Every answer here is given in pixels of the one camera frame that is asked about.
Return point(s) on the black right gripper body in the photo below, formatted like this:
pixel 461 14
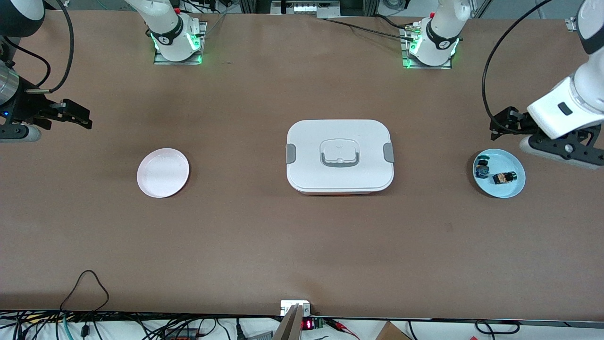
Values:
pixel 26 108

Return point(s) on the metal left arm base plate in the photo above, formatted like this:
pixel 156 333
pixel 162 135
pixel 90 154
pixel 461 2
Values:
pixel 408 65

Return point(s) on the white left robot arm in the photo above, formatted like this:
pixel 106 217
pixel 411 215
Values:
pixel 561 111

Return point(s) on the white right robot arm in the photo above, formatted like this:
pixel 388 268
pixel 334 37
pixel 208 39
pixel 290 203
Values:
pixel 165 28

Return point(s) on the white lunch box grey clips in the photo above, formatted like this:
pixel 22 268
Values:
pixel 339 174

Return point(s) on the blue and black switch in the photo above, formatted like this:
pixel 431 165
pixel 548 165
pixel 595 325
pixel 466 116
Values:
pixel 482 167

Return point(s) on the brown cardboard piece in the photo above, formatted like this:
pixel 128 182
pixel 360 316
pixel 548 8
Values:
pixel 391 333

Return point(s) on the pink round plate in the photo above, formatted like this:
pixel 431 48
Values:
pixel 163 172

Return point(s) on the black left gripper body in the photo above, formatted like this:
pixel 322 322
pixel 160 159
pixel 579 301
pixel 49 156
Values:
pixel 516 122

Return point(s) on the grey device with lights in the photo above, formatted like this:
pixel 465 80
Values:
pixel 306 7

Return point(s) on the orange and black switch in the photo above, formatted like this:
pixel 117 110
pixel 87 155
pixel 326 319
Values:
pixel 504 178

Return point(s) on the grey slanted bar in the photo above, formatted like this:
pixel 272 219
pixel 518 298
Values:
pixel 289 328

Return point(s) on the small white box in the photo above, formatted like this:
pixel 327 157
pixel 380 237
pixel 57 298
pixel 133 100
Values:
pixel 288 307

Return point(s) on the red clip lead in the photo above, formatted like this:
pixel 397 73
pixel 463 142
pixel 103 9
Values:
pixel 344 328

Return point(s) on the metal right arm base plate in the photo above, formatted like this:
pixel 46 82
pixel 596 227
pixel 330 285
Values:
pixel 163 60

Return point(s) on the red digit display board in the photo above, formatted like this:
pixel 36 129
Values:
pixel 309 324

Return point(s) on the light blue round plate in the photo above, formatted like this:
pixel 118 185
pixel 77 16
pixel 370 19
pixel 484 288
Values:
pixel 502 191

